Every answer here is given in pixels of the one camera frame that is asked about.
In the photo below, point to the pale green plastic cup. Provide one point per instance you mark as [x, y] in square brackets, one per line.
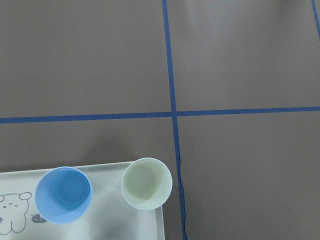
[146, 184]

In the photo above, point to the light blue plastic cup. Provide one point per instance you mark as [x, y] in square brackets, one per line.
[63, 195]

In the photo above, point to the cream plastic tray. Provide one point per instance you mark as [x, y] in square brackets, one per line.
[109, 216]

